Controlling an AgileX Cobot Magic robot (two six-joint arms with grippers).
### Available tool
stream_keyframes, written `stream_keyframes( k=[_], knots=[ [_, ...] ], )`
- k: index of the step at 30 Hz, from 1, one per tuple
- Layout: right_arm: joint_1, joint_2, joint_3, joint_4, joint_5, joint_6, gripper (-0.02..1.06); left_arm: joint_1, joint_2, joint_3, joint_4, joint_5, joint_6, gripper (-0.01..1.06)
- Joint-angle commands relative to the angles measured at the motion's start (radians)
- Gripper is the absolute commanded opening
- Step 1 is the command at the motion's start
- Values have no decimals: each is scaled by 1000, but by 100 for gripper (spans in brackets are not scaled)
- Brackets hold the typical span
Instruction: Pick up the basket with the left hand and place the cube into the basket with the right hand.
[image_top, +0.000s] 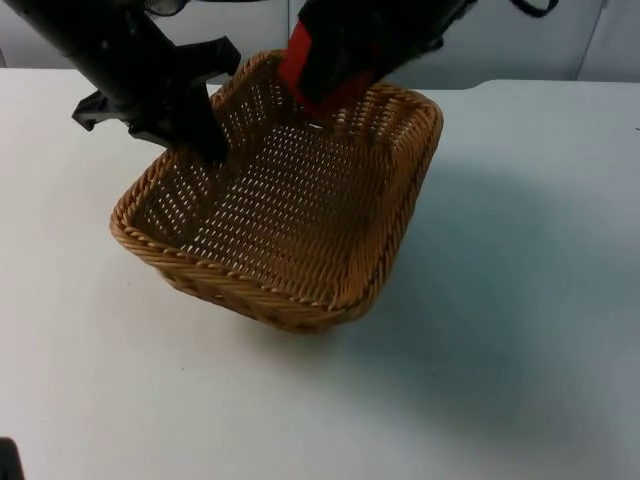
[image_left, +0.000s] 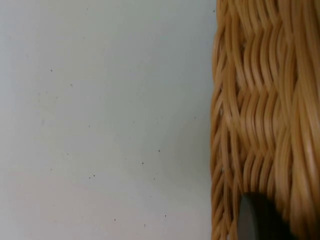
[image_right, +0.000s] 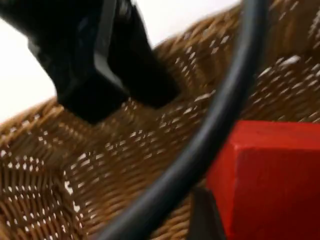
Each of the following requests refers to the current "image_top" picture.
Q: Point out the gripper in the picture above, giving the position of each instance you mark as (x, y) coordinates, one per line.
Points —
(160, 85)
(370, 30)

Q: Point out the red cube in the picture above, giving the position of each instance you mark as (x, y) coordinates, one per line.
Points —
(294, 55)

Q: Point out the brown wicker basket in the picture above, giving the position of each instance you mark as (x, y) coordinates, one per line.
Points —
(300, 225)

